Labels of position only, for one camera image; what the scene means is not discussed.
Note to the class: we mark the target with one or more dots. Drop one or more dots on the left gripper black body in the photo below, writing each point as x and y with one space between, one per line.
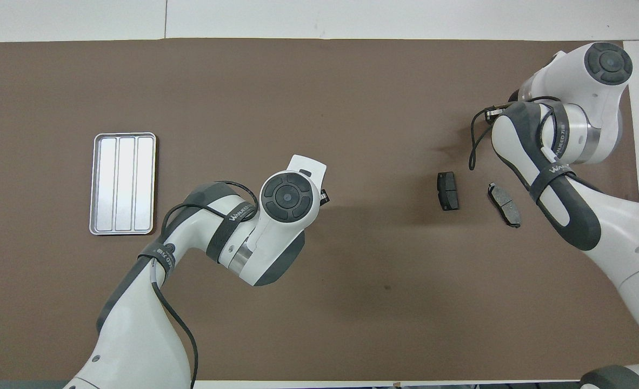
324 197

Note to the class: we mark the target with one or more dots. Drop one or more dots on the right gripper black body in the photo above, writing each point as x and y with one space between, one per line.
496 112

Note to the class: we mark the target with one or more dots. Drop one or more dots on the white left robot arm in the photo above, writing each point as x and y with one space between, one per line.
135 335

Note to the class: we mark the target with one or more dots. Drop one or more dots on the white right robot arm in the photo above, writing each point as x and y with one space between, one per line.
595 97

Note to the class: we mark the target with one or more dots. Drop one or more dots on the silver metal tray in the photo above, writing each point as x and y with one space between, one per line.
125 183

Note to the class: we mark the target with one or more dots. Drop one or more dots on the brown table mat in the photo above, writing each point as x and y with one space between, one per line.
308 108

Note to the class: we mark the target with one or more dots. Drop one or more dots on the short dark brake pad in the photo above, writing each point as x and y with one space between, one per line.
448 192

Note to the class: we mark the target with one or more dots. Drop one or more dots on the long grey brake pad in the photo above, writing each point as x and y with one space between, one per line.
505 205

